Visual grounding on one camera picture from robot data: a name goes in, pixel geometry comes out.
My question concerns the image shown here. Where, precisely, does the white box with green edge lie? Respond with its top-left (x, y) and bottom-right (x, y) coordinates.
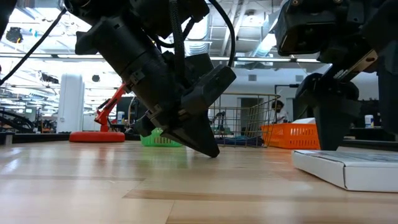
top-left (292, 149), bottom-right (398, 193)

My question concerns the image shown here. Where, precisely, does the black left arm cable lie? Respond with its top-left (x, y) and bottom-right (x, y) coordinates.
top-left (0, 8), bottom-right (67, 86)

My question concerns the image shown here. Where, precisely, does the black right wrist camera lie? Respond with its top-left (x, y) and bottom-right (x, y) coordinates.
top-left (275, 0), bottom-right (346, 57)

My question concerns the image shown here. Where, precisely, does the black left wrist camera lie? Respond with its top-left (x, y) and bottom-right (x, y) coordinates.
top-left (180, 63), bottom-right (237, 108)

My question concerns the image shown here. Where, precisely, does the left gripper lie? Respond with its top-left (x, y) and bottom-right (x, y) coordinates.
top-left (121, 51), bottom-right (220, 158)

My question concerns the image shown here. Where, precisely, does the black left wrist camera cable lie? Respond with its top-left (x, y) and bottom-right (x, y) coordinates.
top-left (207, 0), bottom-right (236, 68)

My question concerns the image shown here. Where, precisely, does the red desk lamp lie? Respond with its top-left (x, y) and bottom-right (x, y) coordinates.
top-left (68, 82), bottom-right (129, 143)

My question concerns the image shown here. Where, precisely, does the wire metal basket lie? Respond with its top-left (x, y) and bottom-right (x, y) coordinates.
top-left (207, 92), bottom-right (281, 147)

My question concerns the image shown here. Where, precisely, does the person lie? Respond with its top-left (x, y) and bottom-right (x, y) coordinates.
top-left (272, 100), bottom-right (289, 124)

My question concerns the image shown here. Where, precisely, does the green plastic basket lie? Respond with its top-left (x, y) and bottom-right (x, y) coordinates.
top-left (140, 126), bottom-right (184, 147)

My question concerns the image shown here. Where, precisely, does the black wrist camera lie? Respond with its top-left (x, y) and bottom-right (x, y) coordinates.
top-left (275, 0), bottom-right (346, 57)
top-left (180, 63), bottom-right (237, 108)

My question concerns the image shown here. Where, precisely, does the black monitor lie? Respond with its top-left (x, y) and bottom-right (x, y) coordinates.
top-left (116, 96), bottom-right (137, 125)

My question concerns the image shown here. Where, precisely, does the white square pillar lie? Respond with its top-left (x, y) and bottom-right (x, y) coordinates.
top-left (57, 73), bottom-right (85, 134)

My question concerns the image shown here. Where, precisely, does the black ceiling-mounted device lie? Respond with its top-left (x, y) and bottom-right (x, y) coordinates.
top-left (5, 27), bottom-right (24, 44)

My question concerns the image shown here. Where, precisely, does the black metal rig frame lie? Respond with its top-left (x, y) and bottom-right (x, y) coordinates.
top-left (274, 83), bottom-right (300, 103)

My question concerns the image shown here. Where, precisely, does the black aluminium table frame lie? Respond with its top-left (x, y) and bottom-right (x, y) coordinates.
top-left (0, 132), bottom-right (398, 152)

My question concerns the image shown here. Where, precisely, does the orange plastic basket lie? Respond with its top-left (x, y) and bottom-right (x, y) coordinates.
top-left (260, 123), bottom-right (321, 151)

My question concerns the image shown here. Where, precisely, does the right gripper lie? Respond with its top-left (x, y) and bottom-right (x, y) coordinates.
top-left (318, 0), bottom-right (398, 135)

